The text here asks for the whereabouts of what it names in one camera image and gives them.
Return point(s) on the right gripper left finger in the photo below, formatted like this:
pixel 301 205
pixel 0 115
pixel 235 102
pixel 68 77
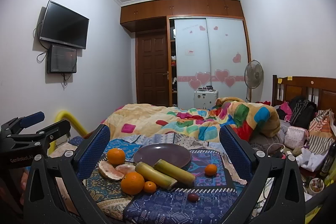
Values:
pixel 43 200

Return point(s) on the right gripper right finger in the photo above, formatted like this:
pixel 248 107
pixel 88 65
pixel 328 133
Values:
pixel 285 202

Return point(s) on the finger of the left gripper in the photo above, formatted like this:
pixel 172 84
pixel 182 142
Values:
pixel 44 137
pixel 16 125

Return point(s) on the pomelo segment large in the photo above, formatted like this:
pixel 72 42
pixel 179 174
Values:
pixel 108 171

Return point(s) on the large orange back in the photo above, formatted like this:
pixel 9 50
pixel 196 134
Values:
pixel 116 156

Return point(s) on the pomelo segment small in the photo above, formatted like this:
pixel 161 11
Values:
pixel 125 168

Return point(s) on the large orange with sticker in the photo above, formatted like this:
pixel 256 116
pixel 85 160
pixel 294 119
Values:
pixel 132 183

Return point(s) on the small tangerine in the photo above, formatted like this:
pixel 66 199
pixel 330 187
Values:
pixel 149 187
pixel 211 170

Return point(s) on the small dark red fruit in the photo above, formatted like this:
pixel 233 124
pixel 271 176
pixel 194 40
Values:
pixel 192 197

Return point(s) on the sugarcane piece front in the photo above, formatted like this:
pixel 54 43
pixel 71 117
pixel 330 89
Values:
pixel 160 179

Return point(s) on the sugarcane piece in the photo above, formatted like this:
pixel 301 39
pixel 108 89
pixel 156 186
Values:
pixel 160 179
pixel 173 171

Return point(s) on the pink quilted pouch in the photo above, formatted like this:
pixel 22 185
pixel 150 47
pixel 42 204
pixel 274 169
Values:
pixel 295 137

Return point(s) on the blue patterned patchwork bedsheet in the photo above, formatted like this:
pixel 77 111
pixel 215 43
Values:
pixel 216 194

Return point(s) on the striped cloth bag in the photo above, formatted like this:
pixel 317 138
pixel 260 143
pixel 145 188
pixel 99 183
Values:
pixel 321 132

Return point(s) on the colourful patchwork blanket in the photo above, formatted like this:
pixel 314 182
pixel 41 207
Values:
pixel 244 118

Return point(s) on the black bag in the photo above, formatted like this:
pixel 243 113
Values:
pixel 302 112

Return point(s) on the dark purple round plate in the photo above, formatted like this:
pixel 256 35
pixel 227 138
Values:
pixel 172 153

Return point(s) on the wooden bed headboard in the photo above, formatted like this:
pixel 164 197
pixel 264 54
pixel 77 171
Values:
pixel 320 90

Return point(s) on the white box appliance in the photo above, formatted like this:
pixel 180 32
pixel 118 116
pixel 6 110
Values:
pixel 205 97

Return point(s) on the standing electric fan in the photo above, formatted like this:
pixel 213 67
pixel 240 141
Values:
pixel 253 77

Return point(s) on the brown wooden door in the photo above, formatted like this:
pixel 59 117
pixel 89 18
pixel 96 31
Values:
pixel 151 68

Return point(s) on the wardrobe with frosted sliding doors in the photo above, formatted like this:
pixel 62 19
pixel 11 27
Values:
pixel 207 44

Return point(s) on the small black wall monitor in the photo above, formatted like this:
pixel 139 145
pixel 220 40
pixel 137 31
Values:
pixel 61 60

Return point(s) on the wall mounted black television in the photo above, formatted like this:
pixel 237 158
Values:
pixel 63 26

